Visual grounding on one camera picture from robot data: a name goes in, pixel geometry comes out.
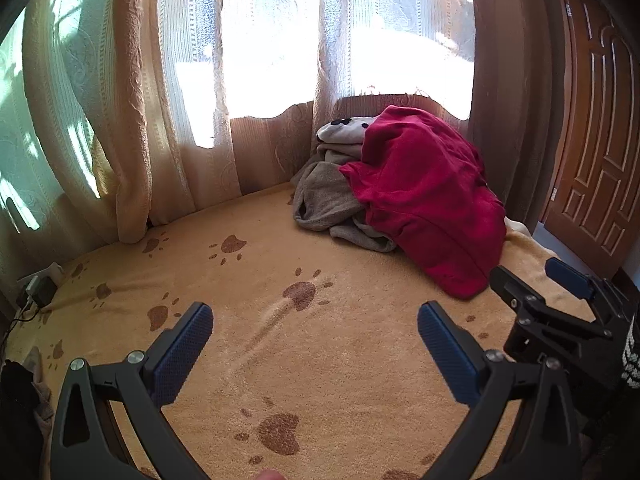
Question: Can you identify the red sweater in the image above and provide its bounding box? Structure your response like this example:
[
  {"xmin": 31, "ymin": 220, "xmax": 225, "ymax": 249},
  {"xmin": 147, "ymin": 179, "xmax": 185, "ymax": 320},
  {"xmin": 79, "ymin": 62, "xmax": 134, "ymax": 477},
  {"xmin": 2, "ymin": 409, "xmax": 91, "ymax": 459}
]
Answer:
[{"xmin": 339, "ymin": 106, "xmax": 507, "ymax": 301}]

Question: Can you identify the black knit garment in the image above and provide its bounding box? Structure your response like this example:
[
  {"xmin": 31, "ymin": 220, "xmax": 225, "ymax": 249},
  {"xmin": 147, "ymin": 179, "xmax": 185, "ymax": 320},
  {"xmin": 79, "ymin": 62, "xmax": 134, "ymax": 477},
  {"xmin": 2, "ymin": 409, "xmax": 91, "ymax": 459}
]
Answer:
[{"xmin": 0, "ymin": 360, "xmax": 42, "ymax": 466}]

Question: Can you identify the wooden door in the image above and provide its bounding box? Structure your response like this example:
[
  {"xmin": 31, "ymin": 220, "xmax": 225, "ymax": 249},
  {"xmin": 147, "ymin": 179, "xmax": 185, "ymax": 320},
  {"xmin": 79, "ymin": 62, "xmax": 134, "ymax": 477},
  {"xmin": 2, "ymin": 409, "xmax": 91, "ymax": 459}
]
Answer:
[{"xmin": 540, "ymin": 0, "xmax": 640, "ymax": 281}]

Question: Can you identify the white black-spotted garment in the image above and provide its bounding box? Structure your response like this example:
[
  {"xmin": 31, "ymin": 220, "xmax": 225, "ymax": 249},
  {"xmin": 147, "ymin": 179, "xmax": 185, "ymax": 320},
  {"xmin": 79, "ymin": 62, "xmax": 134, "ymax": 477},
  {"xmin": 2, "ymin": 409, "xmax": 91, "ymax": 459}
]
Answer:
[{"xmin": 316, "ymin": 115, "xmax": 378, "ymax": 146}]

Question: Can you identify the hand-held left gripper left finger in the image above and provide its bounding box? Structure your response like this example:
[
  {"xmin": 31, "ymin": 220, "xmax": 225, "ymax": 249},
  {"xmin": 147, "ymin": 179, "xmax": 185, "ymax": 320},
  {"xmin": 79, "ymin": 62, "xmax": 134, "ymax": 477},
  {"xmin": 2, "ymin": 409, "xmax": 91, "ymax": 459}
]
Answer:
[{"xmin": 50, "ymin": 302, "xmax": 215, "ymax": 480}]

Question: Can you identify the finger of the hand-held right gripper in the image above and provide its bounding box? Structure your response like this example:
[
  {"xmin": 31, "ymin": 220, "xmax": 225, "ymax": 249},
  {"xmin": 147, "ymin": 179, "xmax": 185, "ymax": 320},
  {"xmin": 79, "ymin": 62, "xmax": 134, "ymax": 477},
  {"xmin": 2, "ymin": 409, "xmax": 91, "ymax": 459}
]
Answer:
[
  {"xmin": 489, "ymin": 265, "xmax": 614, "ymax": 342},
  {"xmin": 546, "ymin": 257, "xmax": 640, "ymax": 334}
]

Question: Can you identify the person's right forearm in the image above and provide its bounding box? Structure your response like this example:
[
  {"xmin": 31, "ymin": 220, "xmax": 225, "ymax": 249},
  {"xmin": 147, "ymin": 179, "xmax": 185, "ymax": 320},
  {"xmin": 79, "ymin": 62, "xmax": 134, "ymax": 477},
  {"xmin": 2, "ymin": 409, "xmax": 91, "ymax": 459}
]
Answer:
[{"xmin": 620, "ymin": 327, "xmax": 640, "ymax": 391}]

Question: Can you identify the white power strip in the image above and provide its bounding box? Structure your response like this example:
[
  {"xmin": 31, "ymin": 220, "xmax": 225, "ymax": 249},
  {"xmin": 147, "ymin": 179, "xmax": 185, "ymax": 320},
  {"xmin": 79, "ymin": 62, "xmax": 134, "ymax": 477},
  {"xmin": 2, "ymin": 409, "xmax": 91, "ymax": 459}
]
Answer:
[{"xmin": 17, "ymin": 265, "xmax": 63, "ymax": 306}]

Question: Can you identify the grey fleece garment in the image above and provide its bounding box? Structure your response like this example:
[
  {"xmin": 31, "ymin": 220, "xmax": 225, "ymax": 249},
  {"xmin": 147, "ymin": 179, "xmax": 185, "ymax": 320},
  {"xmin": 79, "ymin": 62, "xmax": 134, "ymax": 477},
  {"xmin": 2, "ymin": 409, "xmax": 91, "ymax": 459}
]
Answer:
[{"xmin": 292, "ymin": 142, "xmax": 401, "ymax": 253}]

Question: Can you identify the charger cable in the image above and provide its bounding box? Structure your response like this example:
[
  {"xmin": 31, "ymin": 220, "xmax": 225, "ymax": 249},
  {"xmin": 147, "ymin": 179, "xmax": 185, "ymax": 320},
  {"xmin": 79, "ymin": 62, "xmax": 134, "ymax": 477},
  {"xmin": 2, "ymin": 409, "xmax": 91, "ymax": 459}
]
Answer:
[{"xmin": 0, "ymin": 297, "xmax": 36, "ymax": 353}]

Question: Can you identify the large black charger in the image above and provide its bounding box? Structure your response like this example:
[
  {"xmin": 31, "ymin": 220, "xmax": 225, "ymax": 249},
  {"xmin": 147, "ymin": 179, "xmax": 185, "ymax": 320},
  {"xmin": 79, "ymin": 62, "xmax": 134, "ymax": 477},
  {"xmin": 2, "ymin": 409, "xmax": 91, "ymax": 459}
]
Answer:
[{"xmin": 30, "ymin": 280, "xmax": 57, "ymax": 307}]

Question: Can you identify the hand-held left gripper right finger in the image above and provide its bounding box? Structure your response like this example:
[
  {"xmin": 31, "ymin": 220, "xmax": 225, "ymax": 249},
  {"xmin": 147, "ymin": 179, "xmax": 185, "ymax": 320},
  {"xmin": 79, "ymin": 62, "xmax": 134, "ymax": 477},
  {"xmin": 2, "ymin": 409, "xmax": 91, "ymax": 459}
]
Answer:
[{"xmin": 417, "ymin": 301, "xmax": 583, "ymax": 480}]

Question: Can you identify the yellow paw-print blanket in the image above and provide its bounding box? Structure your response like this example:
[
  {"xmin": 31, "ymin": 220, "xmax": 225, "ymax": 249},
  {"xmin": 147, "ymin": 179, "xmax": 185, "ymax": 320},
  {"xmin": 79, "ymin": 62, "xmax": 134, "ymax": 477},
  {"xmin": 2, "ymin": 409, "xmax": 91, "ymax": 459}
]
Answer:
[{"xmin": 5, "ymin": 182, "xmax": 596, "ymax": 480}]

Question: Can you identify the grey-brown knit garment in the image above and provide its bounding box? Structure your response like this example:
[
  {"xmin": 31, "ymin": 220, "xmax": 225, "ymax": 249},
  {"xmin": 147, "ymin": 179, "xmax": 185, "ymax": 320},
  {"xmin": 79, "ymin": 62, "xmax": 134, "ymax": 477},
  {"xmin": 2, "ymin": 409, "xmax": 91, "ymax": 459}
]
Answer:
[{"xmin": 25, "ymin": 347, "xmax": 57, "ymax": 428}]

